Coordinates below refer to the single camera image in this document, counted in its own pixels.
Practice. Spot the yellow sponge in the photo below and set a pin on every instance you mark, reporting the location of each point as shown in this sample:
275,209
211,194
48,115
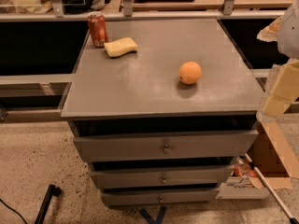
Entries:
120,47

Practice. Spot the bottom grey drawer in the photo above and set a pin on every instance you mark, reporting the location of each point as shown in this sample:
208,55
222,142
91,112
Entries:
159,197

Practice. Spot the white stick with black tip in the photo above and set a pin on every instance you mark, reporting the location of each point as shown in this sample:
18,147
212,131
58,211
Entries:
292,219

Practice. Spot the top grey drawer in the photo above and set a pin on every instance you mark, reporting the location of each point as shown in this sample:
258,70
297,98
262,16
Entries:
161,146

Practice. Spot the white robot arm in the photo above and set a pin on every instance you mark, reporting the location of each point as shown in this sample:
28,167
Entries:
288,44

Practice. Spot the grey drawer cabinet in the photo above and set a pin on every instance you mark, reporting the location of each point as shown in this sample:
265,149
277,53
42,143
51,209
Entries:
141,93

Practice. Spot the middle grey drawer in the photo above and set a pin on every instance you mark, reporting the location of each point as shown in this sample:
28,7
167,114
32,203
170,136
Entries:
161,177

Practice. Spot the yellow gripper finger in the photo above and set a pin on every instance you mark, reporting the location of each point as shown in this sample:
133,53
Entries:
284,91
270,32

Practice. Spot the orange fruit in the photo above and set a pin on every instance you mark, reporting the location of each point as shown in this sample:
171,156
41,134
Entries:
189,73

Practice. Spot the orange snack bag in box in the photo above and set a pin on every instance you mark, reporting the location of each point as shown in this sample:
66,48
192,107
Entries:
242,168

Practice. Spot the red soda can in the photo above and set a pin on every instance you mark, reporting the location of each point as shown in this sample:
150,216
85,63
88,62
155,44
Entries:
98,30

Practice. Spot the grey drawer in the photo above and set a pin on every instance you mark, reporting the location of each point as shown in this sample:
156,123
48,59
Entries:
161,146
159,197
161,177

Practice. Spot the cardboard box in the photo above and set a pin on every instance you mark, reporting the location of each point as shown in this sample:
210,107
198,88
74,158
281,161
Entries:
274,157

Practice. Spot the black bar on floor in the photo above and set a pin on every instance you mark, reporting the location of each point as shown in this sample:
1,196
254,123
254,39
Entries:
52,191

